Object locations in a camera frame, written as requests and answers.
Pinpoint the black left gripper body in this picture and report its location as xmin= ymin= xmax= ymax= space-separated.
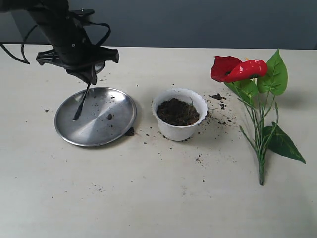
xmin=36 ymin=43 xmax=119 ymax=85

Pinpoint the steel spoon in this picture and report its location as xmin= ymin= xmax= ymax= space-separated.
xmin=72 ymin=84 xmax=91 ymax=121

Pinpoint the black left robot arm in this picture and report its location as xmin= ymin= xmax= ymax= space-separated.
xmin=0 ymin=0 xmax=119 ymax=85

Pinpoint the white flower pot with soil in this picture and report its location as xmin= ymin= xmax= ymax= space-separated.
xmin=152 ymin=88 xmax=208 ymax=141

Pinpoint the artificial red flower plant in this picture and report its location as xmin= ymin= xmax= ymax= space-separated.
xmin=210 ymin=50 xmax=305 ymax=186

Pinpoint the round steel plate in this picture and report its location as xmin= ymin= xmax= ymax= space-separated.
xmin=54 ymin=87 xmax=137 ymax=147

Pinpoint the soil clump by plate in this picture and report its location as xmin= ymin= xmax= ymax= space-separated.
xmin=125 ymin=127 xmax=135 ymax=136

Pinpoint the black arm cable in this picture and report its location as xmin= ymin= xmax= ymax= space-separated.
xmin=0 ymin=22 xmax=111 ymax=65

